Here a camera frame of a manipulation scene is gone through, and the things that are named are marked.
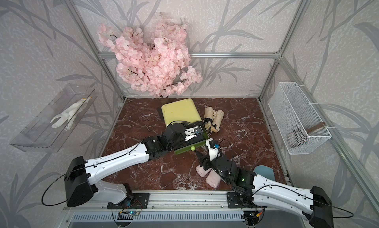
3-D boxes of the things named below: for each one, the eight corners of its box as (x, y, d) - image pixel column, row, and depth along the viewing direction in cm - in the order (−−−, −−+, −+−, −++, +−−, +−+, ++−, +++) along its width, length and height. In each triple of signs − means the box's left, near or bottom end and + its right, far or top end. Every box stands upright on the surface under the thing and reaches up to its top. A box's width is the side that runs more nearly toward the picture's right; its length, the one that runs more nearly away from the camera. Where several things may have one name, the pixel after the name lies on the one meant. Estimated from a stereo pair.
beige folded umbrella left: (203, 131, 103) (203, 126, 99) (202, 111, 115) (203, 106, 111) (214, 131, 103) (215, 126, 99) (213, 111, 115) (213, 106, 111)
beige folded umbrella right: (207, 131, 103) (208, 127, 98) (214, 113, 114) (215, 108, 109) (218, 134, 101) (218, 130, 97) (223, 115, 112) (224, 110, 108)
